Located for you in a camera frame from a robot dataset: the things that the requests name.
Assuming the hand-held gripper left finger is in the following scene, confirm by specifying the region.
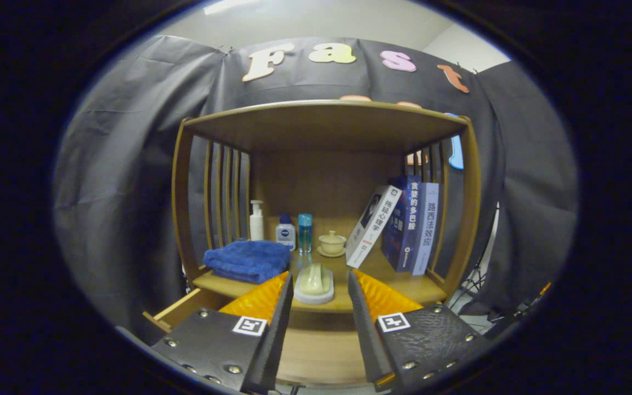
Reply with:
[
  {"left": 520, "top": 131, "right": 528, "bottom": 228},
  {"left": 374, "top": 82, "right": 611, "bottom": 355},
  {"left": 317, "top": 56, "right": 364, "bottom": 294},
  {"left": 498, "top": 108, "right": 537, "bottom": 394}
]
[{"left": 150, "top": 272, "right": 295, "bottom": 394}]

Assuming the pale green scrub brush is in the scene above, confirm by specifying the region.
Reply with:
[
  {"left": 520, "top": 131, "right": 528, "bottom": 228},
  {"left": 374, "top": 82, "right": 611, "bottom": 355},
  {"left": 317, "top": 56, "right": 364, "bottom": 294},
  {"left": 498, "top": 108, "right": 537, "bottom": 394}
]
[{"left": 293, "top": 263, "right": 335, "bottom": 306}]

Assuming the orange black clamp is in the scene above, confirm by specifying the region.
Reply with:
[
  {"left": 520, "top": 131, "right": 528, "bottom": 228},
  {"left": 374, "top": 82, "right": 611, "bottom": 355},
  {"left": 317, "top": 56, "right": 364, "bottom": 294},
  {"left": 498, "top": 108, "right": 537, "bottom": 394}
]
[{"left": 513, "top": 281, "right": 552, "bottom": 319}]

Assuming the white pump bottle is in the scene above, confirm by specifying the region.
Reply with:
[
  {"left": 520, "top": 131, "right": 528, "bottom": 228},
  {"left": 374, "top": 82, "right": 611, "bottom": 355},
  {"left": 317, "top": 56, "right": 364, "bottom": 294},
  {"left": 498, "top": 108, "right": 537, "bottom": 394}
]
[{"left": 249, "top": 200, "right": 265, "bottom": 242}]

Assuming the dark blue book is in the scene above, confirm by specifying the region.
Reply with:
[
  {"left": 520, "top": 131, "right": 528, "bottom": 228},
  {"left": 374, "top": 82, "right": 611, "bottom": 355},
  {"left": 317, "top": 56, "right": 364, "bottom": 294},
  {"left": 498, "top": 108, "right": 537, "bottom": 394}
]
[{"left": 381, "top": 176, "right": 422, "bottom": 273}]

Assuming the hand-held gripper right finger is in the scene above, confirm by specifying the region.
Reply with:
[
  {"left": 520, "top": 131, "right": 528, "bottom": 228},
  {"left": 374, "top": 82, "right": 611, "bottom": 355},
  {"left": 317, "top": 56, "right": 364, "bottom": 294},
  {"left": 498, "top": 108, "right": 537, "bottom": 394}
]
[{"left": 347, "top": 269, "right": 492, "bottom": 393}]

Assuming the beige lidded teacup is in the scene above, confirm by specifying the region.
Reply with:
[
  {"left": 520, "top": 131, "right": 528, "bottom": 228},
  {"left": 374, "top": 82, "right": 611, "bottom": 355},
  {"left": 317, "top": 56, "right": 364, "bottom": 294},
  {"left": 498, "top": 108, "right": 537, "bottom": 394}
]
[{"left": 317, "top": 230, "right": 347, "bottom": 258}]

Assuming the black light stand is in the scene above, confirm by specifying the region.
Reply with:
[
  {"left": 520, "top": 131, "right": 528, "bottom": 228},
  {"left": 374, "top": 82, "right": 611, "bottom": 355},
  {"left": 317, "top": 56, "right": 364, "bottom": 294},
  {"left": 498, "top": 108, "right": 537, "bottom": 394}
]
[{"left": 448, "top": 203, "right": 500, "bottom": 316}]

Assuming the wooden countertop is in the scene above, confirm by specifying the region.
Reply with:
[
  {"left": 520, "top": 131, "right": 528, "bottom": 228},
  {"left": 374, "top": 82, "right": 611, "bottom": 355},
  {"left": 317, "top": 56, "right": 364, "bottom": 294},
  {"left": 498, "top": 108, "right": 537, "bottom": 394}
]
[{"left": 193, "top": 250, "right": 448, "bottom": 313}]

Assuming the wooden drawer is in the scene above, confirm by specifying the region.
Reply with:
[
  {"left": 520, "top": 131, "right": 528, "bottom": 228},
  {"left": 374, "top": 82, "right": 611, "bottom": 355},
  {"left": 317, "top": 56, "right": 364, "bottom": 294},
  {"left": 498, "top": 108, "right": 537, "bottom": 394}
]
[{"left": 142, "top": 287, "right": 374, "bottom": 388}]

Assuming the white bottle blue cap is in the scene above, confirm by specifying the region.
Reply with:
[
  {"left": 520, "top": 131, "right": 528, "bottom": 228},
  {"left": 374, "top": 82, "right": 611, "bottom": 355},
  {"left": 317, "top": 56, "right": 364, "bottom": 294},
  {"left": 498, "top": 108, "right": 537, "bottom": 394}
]
[{"left": 275, "top": 214, "right": 297, "bottom": 252}]

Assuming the wooden cabinet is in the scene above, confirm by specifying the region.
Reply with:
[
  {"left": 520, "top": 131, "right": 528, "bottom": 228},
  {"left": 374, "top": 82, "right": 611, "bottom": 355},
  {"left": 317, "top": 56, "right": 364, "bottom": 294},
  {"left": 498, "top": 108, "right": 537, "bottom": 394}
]
[{"left": 171, "top": 99, "right": 482, "bottom": 313}]

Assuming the clear blue bottle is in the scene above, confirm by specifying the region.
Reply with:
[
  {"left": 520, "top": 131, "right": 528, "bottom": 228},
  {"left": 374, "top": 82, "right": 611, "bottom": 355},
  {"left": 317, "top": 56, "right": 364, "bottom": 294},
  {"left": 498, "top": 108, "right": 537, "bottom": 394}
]
[{"left": 298, "top": 213, "right": 313, "bottom": 255}]

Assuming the light purple book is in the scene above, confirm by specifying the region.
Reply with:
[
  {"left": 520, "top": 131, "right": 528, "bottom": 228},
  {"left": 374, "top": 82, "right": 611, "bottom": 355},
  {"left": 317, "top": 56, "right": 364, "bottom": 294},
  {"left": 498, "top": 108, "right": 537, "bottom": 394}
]
[{"left": 411, "top": 182, "right": 440, "bottom": 276}]

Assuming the black backdrop cloth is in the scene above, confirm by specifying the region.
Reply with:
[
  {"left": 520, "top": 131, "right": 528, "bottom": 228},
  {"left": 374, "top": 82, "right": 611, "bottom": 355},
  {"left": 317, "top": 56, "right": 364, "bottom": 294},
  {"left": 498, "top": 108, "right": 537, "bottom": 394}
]
[{"left": 53, "top": 36, "right": 579, "bottom": 330}]

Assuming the white book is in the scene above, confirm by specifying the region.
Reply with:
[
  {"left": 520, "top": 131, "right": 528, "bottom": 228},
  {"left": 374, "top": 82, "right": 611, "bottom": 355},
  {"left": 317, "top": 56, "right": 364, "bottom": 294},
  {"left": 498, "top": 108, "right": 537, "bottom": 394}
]
[{"left": 345, "top": 185, "right": 403, "bottom": 269}]

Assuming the blue folded towel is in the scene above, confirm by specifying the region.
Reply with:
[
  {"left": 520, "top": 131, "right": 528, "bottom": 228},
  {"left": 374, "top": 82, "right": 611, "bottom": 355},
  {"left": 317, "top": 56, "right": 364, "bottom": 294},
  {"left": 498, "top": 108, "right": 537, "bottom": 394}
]
[{"left": 202, "top": 240, "right": 292, "bottom": 284}]

